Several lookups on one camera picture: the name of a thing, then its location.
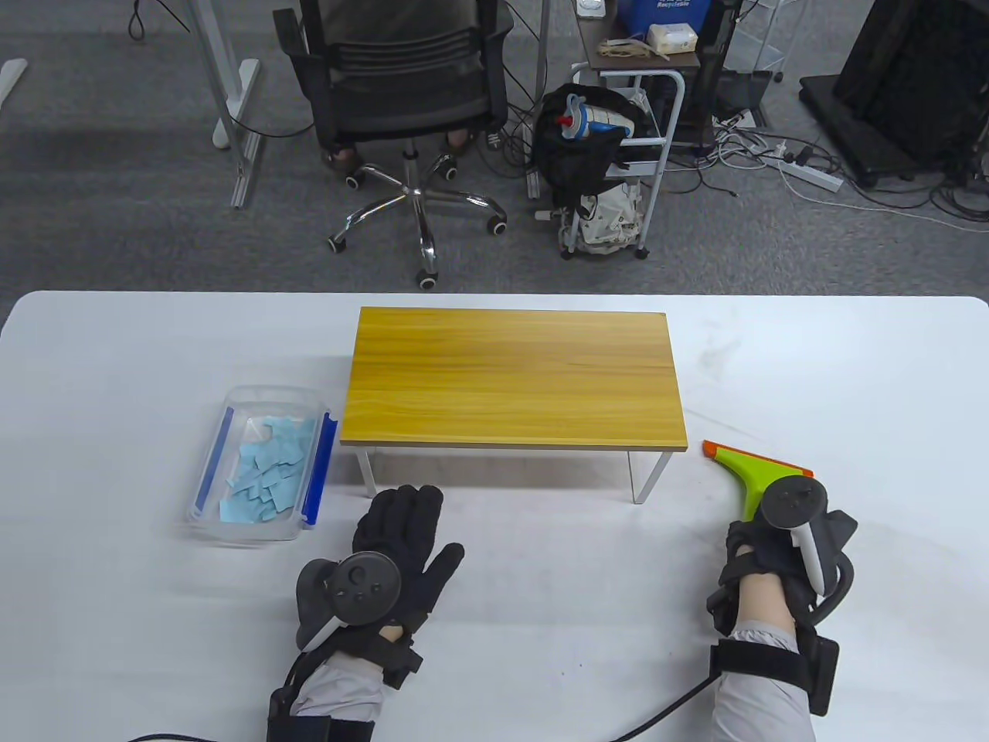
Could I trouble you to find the black and white controller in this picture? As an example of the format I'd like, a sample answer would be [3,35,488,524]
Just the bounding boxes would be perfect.
[761,477,857,619]
[296,553,403,650]

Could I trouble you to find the bundle of floor cables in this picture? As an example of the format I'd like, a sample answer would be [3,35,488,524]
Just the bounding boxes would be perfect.
[692,108,989,233]

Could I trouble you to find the clear plastic storage box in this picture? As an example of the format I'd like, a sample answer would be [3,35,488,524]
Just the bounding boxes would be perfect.
[184,385,339,546]

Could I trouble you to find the person's right forearm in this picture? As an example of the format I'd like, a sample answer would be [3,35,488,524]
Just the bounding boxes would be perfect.
[711,576,820,742]

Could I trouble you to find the beige tote bag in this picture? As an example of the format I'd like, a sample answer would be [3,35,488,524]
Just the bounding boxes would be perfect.
[576,182,644,252]

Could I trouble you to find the white metal cart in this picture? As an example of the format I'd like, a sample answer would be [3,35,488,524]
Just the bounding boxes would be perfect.
[560,0,704,260]

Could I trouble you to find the beige gloves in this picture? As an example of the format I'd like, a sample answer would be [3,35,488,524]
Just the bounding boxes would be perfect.
[599,39,669,61]

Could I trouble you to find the black equipment stand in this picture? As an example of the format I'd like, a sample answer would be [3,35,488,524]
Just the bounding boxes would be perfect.
[800,0,989,190]

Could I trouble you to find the black floor box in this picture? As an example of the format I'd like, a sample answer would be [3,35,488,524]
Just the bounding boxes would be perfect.
[711,70,773,128]

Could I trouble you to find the white desk leg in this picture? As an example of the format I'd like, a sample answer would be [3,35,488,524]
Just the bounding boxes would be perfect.
[525,0,551,202]

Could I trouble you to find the blue and white bottle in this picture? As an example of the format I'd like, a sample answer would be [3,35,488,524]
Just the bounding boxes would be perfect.
[558,94,636,141]

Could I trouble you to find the white desk frame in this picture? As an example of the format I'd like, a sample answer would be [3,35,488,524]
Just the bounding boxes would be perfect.
[182,0,263,209]

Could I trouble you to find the black cable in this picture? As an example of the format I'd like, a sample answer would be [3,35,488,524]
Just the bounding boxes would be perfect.
[614,671,723,742]
[127,730,271,742]

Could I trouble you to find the small wooden table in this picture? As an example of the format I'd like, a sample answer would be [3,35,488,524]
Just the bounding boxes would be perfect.
[340,307,688,505]

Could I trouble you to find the pile of blue paper scraps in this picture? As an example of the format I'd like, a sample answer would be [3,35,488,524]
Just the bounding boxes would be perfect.
[219,415,318,526]

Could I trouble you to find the green and orange scraper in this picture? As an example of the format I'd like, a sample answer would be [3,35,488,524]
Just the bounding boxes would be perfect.
[702,439,816,522]

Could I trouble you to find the white power strip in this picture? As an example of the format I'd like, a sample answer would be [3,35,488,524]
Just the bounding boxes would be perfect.
[761,151,845,194]

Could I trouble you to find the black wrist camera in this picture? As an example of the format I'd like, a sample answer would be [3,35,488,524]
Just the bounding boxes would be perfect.
[705,584,743,636]
[377,622,424,690]

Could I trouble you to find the person's left forearm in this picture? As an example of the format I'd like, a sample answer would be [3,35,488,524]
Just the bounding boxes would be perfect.
[290,626,387,742]

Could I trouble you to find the person's left hand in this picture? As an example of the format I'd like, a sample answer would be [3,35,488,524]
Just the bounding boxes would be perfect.
[352,485,466,642]

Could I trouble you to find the black backpack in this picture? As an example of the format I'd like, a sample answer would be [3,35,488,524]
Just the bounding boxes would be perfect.
[535,83,650,213]

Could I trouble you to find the black sensor box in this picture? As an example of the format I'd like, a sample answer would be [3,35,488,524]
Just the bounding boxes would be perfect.
[267,690,298,742]
[804,635,841,717]

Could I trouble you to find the white tissue box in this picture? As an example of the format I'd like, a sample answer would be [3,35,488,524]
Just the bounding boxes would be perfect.
[646,23,696,55]

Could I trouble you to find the person's right hand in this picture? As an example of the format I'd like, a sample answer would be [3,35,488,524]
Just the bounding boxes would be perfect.
[707,510,858,619]

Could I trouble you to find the black office chair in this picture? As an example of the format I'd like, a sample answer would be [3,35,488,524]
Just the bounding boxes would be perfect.
[272,0,515,291]

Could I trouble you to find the blue recycling bin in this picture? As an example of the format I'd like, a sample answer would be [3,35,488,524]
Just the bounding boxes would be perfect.
[616,0,715,39]

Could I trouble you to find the white desk foot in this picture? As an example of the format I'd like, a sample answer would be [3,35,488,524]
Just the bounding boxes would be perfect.
[0,58,29,109]

